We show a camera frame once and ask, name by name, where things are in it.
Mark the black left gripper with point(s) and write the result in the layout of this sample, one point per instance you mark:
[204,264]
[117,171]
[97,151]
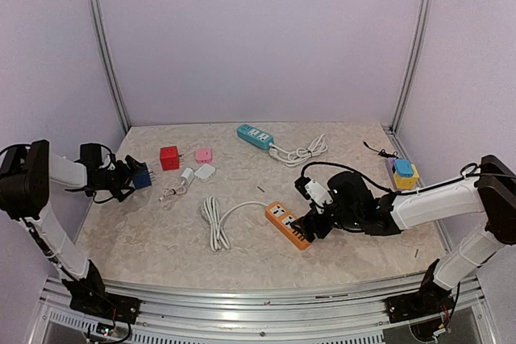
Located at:
[126,173]

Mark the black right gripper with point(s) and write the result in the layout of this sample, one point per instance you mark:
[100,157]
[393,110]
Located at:
[307,230]

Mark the blue cube adapter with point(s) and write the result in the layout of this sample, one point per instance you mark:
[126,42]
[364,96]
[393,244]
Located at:
[142,179]

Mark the orange power strip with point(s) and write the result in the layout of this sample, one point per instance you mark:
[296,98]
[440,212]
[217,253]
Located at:
[283,219]

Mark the red cube socket adapter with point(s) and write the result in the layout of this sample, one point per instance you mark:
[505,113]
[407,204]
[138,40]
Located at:
[170,158]

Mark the white usb charger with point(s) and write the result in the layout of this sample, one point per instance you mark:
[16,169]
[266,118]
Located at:
[186,179]

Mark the white plug adapter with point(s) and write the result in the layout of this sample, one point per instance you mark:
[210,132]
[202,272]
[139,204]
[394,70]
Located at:
[205,172]

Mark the pink plug adapter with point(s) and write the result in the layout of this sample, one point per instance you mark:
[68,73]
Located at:
[203,155]

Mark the yellow black plug adapter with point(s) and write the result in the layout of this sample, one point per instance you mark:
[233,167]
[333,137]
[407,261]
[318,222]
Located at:
[405,182]

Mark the purple power strip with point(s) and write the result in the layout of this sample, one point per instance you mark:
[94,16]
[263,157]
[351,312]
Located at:
[389,166]

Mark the light blue small adapter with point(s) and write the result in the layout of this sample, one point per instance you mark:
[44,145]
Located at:
[404,169]

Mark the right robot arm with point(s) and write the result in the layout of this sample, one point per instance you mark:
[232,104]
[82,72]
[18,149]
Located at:
[347,203]

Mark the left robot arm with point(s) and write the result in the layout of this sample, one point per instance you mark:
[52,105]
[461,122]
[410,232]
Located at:
[27,171]

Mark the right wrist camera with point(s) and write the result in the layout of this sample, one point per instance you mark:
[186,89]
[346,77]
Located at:
[313,191]

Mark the aluminium front frame rail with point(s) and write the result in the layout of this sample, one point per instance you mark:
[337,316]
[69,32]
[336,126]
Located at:
[324,314]

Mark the left aluminium corner post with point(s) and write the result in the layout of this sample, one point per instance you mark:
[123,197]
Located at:
[120,109]

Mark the aluminium corner post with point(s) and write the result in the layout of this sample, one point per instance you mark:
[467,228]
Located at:
[120,109]
[424,10]

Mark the right aluminium corner post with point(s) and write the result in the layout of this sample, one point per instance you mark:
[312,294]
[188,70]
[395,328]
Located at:
[424,10]

